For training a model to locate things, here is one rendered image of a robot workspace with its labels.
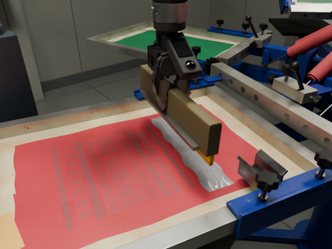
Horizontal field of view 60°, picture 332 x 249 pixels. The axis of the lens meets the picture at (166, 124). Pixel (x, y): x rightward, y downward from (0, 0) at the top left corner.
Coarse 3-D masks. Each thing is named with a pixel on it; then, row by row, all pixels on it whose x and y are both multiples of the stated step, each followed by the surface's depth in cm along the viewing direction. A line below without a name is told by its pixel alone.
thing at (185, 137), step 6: (144, 90) 84; (144, 96) 81; (150, 96) 80; (150, 102) 78; (156, 102) 77; (156, 108) 74; (162, 114) 72; (168, 120) 69; (174, 126) 66; (180, 132) 64; (186, 138) 62; (192, 144) 60; (192, 150) 60
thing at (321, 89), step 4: (316, 84) 96; (316, 88) 93; (320, 88) 93; (324, 88) 93; (328, 88) 93; (320, 92) 91; (324, 92) 91; (328, 92) 92; (284, 96) 89; (324, 96) 92; (328, 96) 93; (292, 100) 86; (328, 100) 94; (300, 104) 89; (304, 104) 90; (324, 104) 94
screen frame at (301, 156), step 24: (192, 96) 106; (216, 96) 102; (24, 120) 86; (48, 120) 87; (72, 120) 90; (240, 120) 92; (264, 120) 86; (288, 144) 76; (312, 168) 69; (216, 216) 55; (144, 240) 51; (168, 240) 51; (192, 240) 52
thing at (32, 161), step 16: (208, 112) 97; (96, 128) 89; (112, 128) 89; (128, 128) 89; (224, 128) 89; (32, 144) 82; (48, 144) 82; (64, 144) 82; (16, 160) 76; (32, 160) 76; (48, 160) 76; (16, 176) 70; (32, 176) 70; (48, 176) 70; (16, 192) 66
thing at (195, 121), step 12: (144, 72) 81; (144, 84) 83; (168, 96) 69; (180, 96) 65; (168, 108) 70; (180, 108) 64; (192, 108) 60; (180, 120) 65; (192, 120) 60; (204, 120) 56; (216, 120) 56; (192, 132) 61; (204, 132) 56; (216, 132) 56; (204, 144) 57; (216, 144) 57
